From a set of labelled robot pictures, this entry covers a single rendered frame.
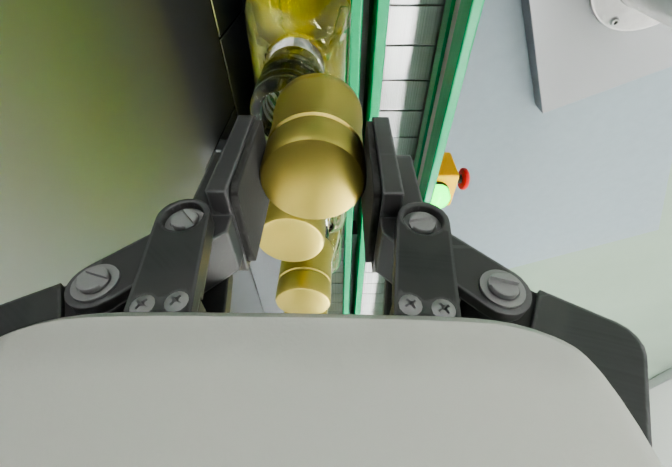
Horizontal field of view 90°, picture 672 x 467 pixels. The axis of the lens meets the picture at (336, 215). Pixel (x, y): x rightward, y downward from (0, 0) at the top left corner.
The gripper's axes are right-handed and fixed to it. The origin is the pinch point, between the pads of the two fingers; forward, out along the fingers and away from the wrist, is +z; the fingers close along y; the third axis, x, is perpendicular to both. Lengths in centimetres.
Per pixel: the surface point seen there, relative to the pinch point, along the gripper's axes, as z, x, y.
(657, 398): 119, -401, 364
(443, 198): 33.6, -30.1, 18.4
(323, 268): 4.5, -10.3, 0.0
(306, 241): 2.7, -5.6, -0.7
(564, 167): 61, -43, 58
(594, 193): 61, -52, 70
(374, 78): 22.4, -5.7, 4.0
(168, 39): 28.5, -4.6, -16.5
